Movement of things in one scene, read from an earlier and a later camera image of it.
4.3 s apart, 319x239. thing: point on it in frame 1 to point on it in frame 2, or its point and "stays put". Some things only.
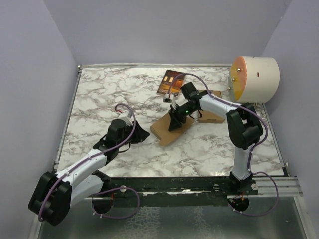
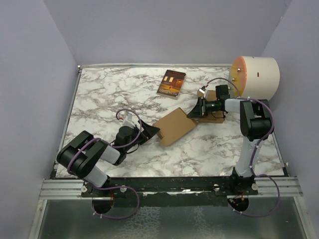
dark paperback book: x=167 y=80 stays put
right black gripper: x=175 y=123 to x=200 y=110
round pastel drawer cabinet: x=253 y=79 stays put
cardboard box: x=160 y=128 stays put
